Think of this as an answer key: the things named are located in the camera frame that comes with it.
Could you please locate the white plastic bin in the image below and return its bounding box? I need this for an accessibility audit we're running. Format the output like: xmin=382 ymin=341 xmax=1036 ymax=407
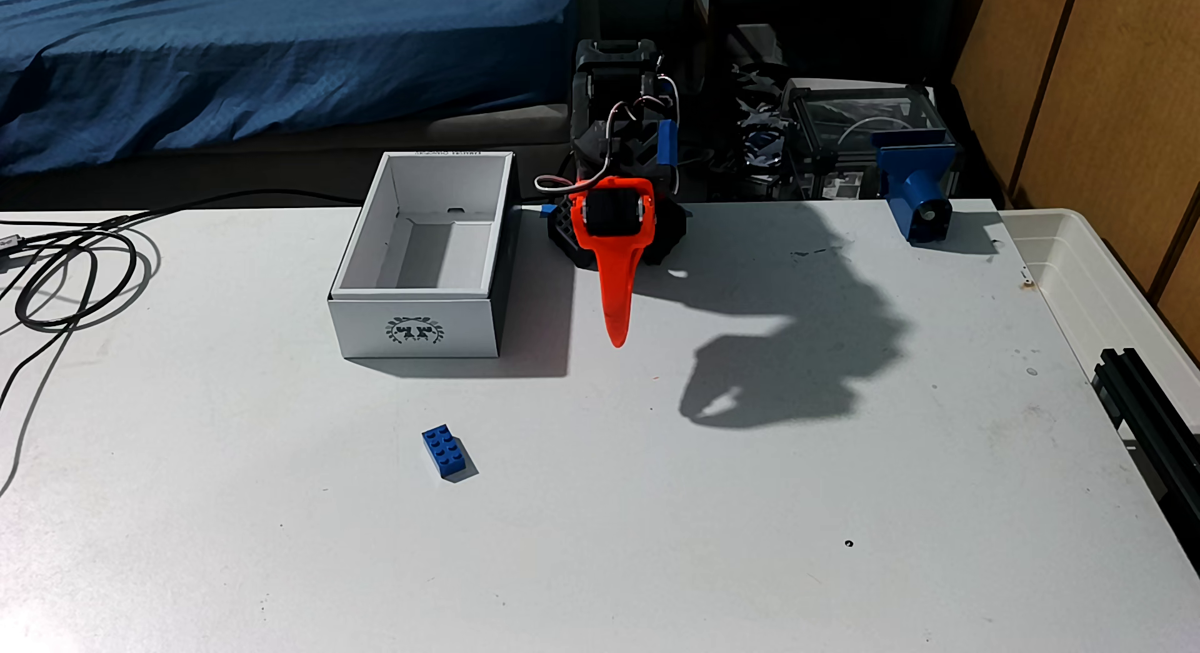
xmin=999 ymin=207 xmax=1200 ymax=420

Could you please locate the brown wooden cabinet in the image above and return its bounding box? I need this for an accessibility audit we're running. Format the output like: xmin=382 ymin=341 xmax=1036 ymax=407
xmin=951 ymin=0 xmax=1200 ymax=359

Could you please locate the blue toy brick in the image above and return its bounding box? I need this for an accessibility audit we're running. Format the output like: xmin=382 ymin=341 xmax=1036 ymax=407
xmin=422 ymin=424 xmax=468 ymax=478

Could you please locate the black cable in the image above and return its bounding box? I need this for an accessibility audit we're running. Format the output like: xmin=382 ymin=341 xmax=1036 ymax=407
xmin=0 ymin=189 xmax=365 ymax=497

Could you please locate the blue bed cover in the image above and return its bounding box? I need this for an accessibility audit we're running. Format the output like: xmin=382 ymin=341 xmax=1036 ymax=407
xmin=0 ymin=0 xmax=575 ymax=178

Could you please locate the black aluminium rail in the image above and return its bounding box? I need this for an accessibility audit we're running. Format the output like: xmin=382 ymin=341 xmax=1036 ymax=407
xmin=1092 ymin=348 xmax=1200 ymax=572

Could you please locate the clear plastic enclosure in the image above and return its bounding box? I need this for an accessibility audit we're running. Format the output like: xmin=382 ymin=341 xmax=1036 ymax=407
xmin=782 ymin=79 xmax=948 ymax=201

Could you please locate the blue printed clamp mount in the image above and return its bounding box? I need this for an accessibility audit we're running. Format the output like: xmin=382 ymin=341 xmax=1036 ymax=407
xmin=874 ymin=132 xmax=959 ymax=244

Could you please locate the white cardboard box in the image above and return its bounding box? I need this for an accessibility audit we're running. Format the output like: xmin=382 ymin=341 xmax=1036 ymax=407
xmin=328 ymin=151 xmax=519 ymax=360

